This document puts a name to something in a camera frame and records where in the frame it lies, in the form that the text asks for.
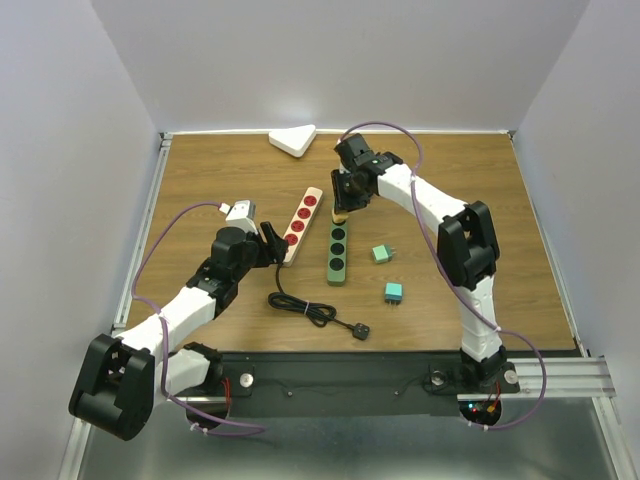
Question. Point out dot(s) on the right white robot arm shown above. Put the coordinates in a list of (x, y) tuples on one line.
[(460, 235)]

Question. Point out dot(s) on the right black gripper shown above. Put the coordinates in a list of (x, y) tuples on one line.
[(344, 202)]

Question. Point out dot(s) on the white triangular device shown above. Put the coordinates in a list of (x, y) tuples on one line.
[(294, 141)]

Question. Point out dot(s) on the cream red power strip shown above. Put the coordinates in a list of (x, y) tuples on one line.
[(300, 223)]

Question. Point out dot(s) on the yellow charger plug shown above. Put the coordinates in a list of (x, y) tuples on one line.
[(339, 218)]

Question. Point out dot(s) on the green black power strip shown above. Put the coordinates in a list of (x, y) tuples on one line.
[(337, 254)]

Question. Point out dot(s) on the aluminium frame rail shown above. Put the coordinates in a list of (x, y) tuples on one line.
[(80, 432)]

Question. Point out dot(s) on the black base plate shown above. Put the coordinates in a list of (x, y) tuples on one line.
[(344, 384)]

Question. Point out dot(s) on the teal charger plug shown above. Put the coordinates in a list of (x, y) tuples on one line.
[(393, 293)]

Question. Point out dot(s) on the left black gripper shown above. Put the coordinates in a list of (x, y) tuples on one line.
[(273, 251)]

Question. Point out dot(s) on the green charger plug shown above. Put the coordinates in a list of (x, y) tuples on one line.
[(382, 253)]

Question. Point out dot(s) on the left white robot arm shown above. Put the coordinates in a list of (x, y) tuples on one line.
[(123, 378)]

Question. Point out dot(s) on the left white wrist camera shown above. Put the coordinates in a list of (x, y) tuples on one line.
[(240, 215)]

